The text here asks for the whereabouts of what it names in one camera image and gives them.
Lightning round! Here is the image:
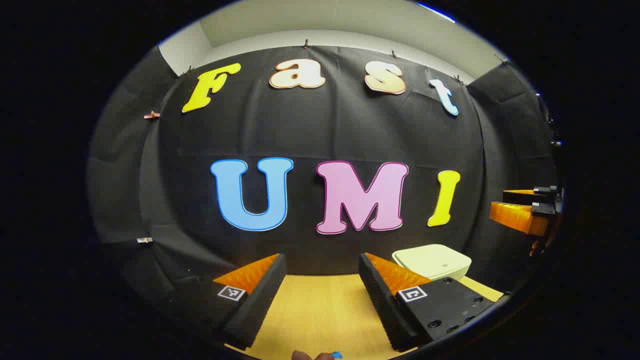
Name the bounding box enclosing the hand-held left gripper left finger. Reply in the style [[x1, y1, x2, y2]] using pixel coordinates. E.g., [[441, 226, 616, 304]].
[[170, 253, 287, 351]]

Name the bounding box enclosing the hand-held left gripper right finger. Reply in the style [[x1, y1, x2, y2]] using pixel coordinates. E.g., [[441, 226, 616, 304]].
[[358, 252, 501, 352]]

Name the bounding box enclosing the green desktop garbage bin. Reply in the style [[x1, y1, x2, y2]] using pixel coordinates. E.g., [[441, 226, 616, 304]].
[[391, 244, 472, 281]]

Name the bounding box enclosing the wooden desktop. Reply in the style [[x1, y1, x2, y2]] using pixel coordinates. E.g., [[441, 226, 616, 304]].
[[225, 274, 506, 360]]

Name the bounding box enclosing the black backdrop cloth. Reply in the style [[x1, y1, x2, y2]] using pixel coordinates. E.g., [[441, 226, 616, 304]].
[[86, 44, 568, 301]]

